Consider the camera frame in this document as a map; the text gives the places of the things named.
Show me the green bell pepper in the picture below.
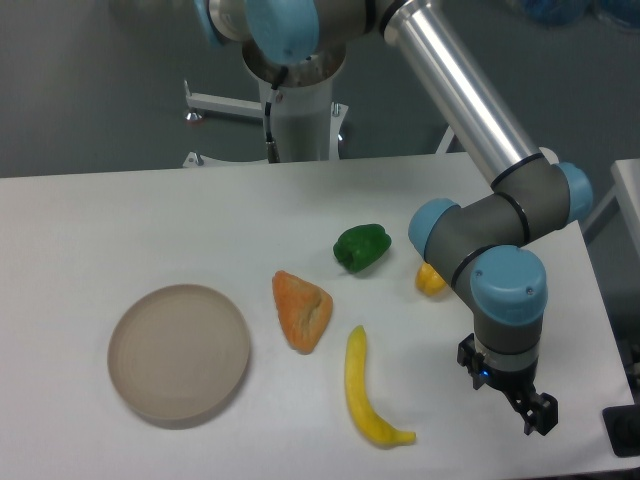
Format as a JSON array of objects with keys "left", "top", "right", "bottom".
[{"left": 333, "top": 224, "right": 392, "bottom": 274}]

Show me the white side table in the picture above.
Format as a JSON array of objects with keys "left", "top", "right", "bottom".
[{"left": 581, "top": 158, "right": 639, "bottom": 249}]

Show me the yellow bell pepper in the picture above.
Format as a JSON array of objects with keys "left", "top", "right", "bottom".
[{"left": 414, "top": 262, "right": 447, "bottom": 297}]

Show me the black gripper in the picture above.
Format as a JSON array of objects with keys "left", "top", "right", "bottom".
[{"left": 457, "top": 334, "right": 558, "bottom": 436}]

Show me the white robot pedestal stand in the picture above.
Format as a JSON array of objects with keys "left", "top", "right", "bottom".
[{"left": 180, "top": 42, "right": 351, "bottom": 168}]

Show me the long yellow chili pepper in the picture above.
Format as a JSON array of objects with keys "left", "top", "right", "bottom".
[{"left": 344, "top": 325, "right": 416, "bottom": 448}]

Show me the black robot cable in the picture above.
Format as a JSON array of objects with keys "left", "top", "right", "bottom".
[{"left": 262, "top": 65, "right": 290, "bottom": 165}]

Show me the blue bag top right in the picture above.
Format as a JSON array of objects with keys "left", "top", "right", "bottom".
[{"left": 510, "top": 0, "right": 639, "bottom": 34}]

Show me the beige round plate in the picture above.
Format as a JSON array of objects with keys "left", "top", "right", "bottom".
[{"left": 107, "top": 284, "right": 251, "bottom": 429}]

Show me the black device at edge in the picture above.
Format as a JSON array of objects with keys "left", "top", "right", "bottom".
[{"left": 602, "top": 404, "right": 639, "bottom": 458}]

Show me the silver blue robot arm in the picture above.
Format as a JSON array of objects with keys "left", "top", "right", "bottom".
[{"left": 195, "top": 1, "right": 593, "bottom": 434}]

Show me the orange bread wedge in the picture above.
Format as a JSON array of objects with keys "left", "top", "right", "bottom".
[{"left": 272, "top": 270, "right": 333, "bottom": 354}]

